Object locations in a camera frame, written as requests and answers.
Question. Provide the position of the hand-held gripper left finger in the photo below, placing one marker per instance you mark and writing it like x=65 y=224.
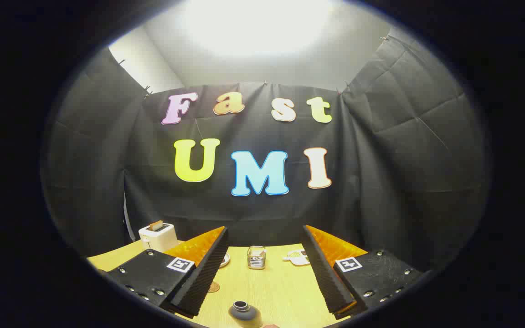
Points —
x=202 y=279

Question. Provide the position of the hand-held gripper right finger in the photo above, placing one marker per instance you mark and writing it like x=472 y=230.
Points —
x=327 y=279

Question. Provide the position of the round brown coaster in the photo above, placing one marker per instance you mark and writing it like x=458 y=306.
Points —
x=213 y=287

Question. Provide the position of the silver green juice bottle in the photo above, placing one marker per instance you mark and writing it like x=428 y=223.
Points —
x=245 y=313

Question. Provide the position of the white round plate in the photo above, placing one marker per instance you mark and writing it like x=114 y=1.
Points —
x=224 y=260

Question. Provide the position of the white divided sauce dish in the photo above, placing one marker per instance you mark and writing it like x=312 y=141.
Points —
x=297 y=258

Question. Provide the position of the wooden table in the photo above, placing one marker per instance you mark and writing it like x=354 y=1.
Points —
x=276 y=291

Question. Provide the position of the white toaster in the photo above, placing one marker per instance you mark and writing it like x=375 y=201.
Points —
x=160 y=239

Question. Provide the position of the toast slice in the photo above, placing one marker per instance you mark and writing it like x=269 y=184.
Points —
x=156 y=225

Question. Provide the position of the black backdrop cloth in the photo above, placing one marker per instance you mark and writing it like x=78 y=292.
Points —
x=381 y=182

